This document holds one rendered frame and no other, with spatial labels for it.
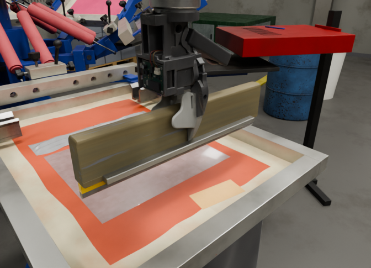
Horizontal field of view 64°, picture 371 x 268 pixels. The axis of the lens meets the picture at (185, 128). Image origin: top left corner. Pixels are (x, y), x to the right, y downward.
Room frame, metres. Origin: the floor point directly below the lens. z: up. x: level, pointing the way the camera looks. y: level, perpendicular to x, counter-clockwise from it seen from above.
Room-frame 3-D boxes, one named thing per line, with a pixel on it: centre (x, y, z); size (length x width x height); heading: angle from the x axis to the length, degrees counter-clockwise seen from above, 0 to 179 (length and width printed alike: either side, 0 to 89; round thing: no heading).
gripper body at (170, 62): (0.47, 0.02, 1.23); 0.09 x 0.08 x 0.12; 132
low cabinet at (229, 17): (6.91, -0.79, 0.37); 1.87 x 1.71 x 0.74; 55
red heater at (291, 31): (1.74, -0.53, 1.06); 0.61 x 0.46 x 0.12; 102
